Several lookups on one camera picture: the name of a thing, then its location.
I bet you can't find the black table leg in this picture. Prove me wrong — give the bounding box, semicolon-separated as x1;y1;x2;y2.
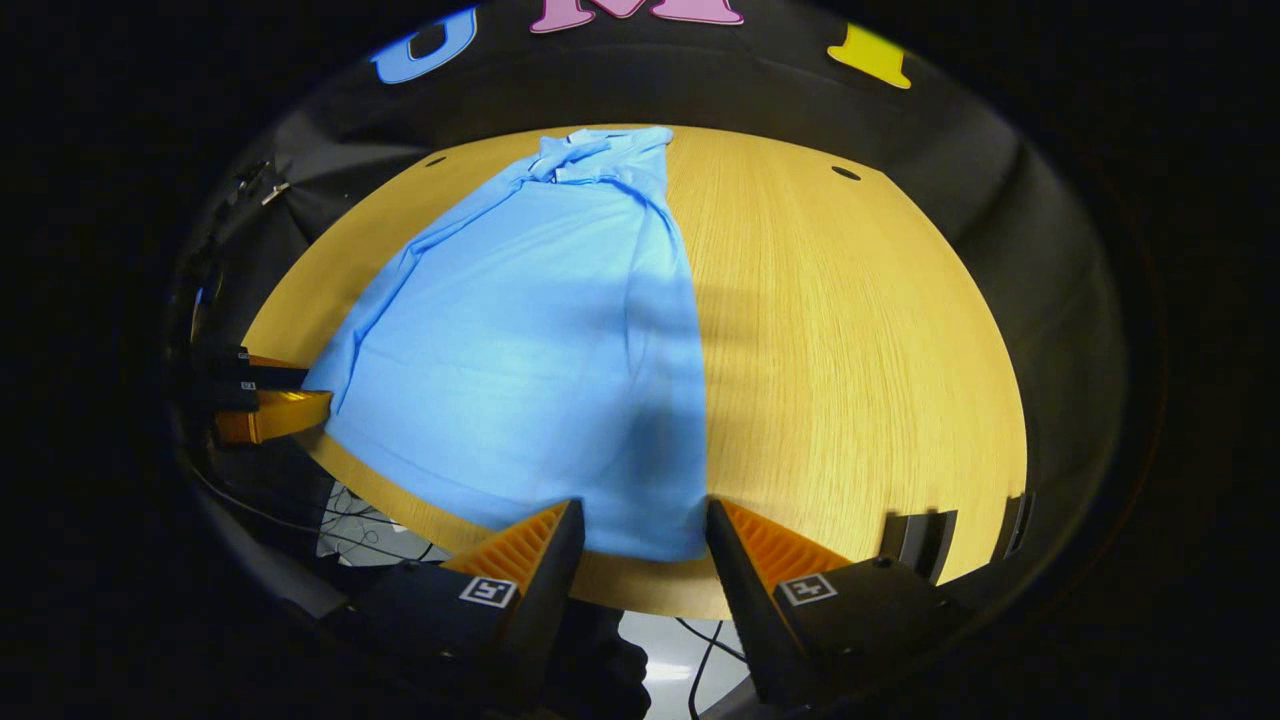
880;508;959;587
998;491;1037;561

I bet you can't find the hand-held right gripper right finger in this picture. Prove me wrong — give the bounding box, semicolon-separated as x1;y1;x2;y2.
706;498;971;706

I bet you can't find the black backdrop cloth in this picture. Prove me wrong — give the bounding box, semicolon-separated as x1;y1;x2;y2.
170;0;1136;601

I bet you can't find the black cable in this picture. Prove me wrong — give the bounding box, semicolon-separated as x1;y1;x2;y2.
675;616;751;720
183;452;326;536

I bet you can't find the tangle of floor cables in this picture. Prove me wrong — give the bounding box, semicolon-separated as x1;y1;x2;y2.
318;480;453;563

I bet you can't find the light blue T-shirt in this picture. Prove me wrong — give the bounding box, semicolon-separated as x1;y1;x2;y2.
303;125;711;563

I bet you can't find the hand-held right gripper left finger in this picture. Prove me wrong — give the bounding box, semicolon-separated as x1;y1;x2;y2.
330;498;587;701

